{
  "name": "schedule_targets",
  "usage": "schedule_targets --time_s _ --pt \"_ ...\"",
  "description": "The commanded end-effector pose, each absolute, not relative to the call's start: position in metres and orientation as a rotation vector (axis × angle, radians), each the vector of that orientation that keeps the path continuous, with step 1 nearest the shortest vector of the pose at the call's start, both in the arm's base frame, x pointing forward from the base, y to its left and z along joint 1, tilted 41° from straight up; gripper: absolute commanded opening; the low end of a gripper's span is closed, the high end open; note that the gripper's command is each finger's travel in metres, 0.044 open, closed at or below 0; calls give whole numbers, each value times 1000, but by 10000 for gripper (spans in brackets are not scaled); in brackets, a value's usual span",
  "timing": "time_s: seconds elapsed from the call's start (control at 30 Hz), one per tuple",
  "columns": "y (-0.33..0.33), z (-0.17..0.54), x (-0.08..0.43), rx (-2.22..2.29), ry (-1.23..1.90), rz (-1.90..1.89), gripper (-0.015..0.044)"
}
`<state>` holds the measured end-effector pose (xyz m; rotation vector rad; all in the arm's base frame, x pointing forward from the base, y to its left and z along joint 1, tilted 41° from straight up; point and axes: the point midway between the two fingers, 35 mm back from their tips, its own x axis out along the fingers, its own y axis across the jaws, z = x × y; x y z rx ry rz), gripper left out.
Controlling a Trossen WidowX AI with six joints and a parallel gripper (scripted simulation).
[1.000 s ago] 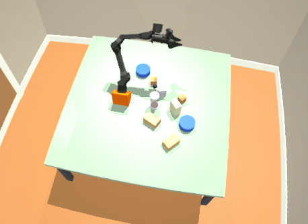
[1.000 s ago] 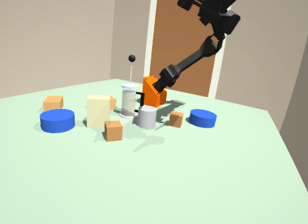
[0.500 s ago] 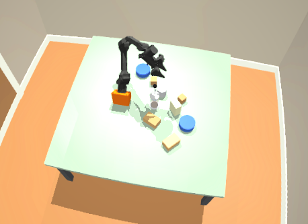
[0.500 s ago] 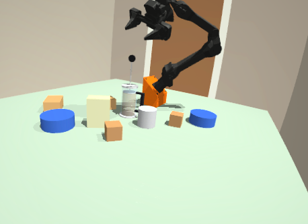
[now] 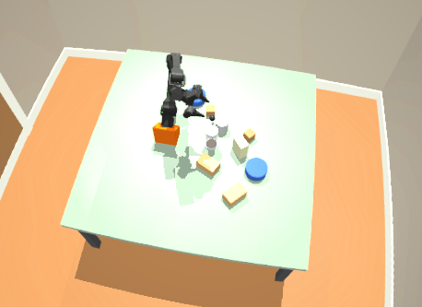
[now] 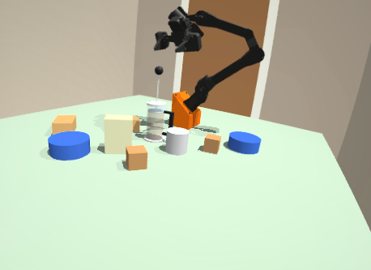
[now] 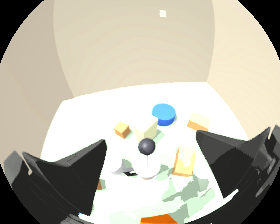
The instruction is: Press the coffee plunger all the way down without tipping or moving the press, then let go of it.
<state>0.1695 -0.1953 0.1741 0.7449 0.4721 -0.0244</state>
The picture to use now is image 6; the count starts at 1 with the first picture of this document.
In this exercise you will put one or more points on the blue short cylinder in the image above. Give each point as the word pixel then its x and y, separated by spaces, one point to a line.
pixel 69 145
pixel 243 142

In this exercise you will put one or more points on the glass coffee press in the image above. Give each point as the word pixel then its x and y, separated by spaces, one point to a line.
pixel 155 117

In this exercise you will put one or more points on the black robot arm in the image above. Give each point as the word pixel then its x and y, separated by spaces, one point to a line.
pixel 179 21

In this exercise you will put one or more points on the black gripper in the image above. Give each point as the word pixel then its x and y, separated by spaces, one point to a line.
pixel 190 42

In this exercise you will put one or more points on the white cylinder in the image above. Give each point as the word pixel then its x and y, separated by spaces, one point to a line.
pixel 176 141

